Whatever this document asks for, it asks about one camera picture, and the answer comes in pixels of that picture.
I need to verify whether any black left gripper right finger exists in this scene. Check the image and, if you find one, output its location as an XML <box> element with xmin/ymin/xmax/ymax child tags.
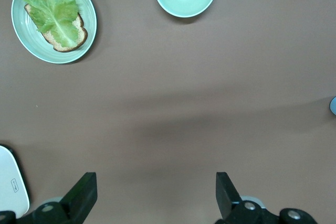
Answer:
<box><xmin>215</xmin><ymin>172</ymin><xmax>319</xmax><ymax>224</ymax></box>

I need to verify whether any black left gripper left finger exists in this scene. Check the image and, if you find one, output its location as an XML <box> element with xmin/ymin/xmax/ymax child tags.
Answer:
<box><xmin>0</xmin><ymin>172</ymin><xmax>98</xmax><ymax>224</ymax></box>

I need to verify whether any white toaster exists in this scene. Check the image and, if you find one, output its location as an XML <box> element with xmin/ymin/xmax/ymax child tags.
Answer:
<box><xmin>0</xmin><ymin>144</ymin><xmax>30</xmax><ymax>218</ymax></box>

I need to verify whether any light green plate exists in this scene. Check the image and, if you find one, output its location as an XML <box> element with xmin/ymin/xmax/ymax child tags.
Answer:
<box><xmin>10</xmin><ymin>0</ymin><xmax>98</xmax><ymax>65</ymax></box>

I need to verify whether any brown bread slice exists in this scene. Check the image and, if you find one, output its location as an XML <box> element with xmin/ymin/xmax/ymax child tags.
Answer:
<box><xmin>24</xmin><ymin>3</ymin><xmax>88</xmax><ymax>52</ymax></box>

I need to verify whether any green lettuce leaf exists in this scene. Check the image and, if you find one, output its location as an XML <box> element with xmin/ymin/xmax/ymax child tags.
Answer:
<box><xmin>17</xmin><ymin>0</ymin><xmax>80</xmax><ymax>48</ymax></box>

